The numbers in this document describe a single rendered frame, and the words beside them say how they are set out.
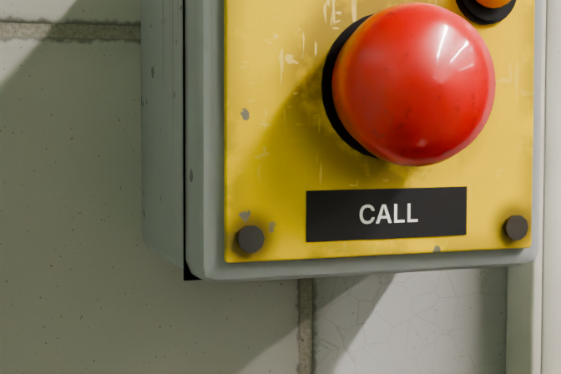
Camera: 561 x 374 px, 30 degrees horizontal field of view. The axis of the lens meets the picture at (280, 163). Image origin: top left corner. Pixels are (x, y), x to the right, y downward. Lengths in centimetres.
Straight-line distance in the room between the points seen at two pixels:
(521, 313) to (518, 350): 1
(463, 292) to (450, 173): 10
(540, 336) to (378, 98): 15
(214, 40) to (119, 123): 7
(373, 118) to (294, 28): 3
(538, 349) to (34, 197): 17
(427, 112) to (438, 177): 4
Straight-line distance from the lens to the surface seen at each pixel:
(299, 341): 35
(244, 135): 26
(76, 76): 32
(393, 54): 24
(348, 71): 25
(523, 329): 37
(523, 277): 37
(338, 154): 27
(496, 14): 29
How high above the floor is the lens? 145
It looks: 3 degrees down
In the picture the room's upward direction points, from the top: straight up
